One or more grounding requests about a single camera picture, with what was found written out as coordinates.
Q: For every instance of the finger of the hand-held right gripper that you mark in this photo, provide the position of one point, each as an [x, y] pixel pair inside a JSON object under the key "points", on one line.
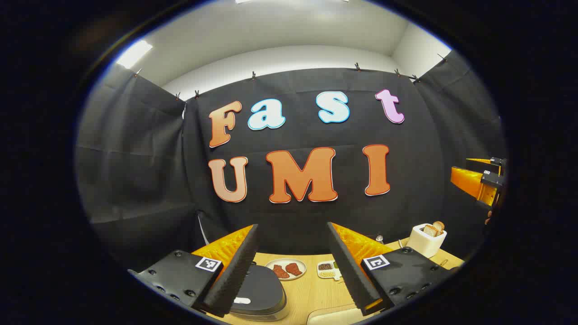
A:
{"points": [[469, 183], [485, 161]]}

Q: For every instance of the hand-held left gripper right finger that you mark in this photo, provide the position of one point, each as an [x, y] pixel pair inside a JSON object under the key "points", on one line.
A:
{"points": [[352, 271]]}

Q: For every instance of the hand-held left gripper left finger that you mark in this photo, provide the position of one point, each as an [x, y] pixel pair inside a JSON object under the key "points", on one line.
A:
{"points": [[235, 271]]}

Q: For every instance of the black and silver rice cooker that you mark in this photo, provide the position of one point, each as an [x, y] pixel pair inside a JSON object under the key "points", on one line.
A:
{"points": [[264, 284]]}

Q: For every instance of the white divided bean tray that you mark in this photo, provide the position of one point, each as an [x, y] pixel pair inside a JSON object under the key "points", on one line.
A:
{"points": [[326, 270]]}

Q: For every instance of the white round plate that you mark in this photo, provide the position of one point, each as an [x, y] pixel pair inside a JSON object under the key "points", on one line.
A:
{"points": [[271, 262]]}

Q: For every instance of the red meat piece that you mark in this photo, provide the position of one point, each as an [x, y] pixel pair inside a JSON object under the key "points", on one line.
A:
{"points": [[280, 272], [294, 269]]}

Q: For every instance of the clear plastic container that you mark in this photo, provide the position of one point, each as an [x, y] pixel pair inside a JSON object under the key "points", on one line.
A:
{"points": [[329, 316]]}

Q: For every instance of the toast slice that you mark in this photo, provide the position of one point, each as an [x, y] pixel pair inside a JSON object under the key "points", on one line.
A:
{"points": [[429, 231], [439, 225]]}

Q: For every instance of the white toaster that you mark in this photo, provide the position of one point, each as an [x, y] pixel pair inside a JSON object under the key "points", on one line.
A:
{"points": [[426, 246]]}

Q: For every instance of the black backdrop cloth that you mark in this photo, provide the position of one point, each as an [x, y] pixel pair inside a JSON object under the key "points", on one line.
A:
{"points": [[135, 171]]}

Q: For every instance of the ceiling light panel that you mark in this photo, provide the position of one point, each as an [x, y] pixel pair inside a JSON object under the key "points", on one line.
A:
{"points": [[134, 54]]}

